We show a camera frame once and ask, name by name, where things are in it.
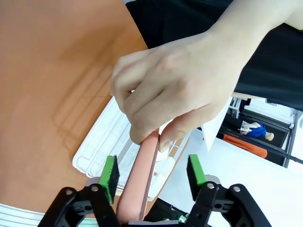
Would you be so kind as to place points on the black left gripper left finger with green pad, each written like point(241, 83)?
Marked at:
point(101, 208)

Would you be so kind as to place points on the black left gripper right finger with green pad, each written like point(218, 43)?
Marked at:
point(208, 205)

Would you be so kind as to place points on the pink sausage-shaped stick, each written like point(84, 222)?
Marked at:
point(137, 179)

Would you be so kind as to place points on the person's right forearm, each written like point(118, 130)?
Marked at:
point(255, 23)

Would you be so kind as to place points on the person's right hand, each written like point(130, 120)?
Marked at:
point(180, 82)

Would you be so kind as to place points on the black device with green light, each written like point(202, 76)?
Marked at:
point(163, 210)

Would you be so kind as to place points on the white ribbed plastic tray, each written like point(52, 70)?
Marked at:
point(106, 142)

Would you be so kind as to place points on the white board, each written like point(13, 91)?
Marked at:
point(213, 134)

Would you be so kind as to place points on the orange padded bar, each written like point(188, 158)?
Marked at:
point(246, 145)

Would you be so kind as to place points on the white striped mat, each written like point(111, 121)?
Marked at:
point(16, 216)

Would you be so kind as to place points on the person's black shirt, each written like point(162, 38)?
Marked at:
point(180, 19)

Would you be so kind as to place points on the black metal frame rack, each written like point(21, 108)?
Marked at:
point(284, 134)

